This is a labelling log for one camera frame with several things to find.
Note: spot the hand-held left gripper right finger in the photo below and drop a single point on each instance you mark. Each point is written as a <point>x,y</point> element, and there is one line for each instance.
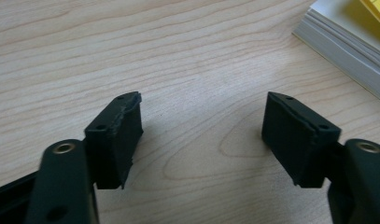
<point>298,140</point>

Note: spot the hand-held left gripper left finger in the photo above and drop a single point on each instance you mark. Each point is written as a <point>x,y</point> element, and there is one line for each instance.
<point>114,140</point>

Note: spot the thick white book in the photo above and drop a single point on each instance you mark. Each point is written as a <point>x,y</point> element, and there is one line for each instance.
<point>349,46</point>

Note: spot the yellow paper sheet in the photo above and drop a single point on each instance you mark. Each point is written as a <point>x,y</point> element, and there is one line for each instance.
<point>377,9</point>

